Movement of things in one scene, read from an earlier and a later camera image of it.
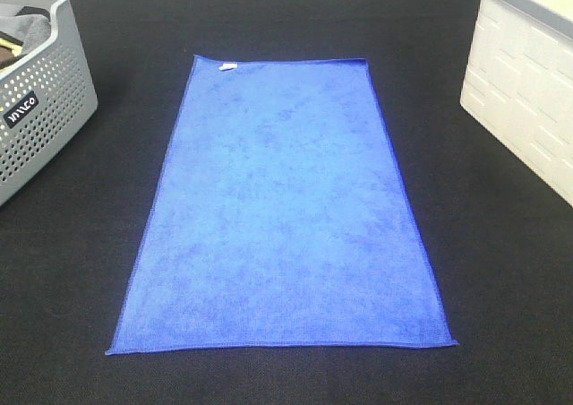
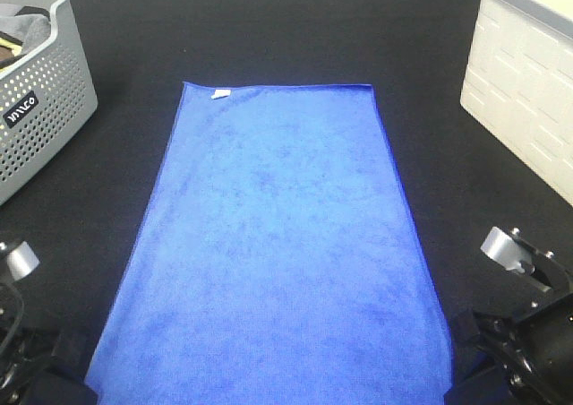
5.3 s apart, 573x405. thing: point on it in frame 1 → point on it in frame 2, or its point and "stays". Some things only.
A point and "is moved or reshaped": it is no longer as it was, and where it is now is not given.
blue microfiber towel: (275, 217) is moved or reshaped
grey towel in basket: (30, 30) stays
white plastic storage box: (518, 78) stays
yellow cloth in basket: (15, 48) stays
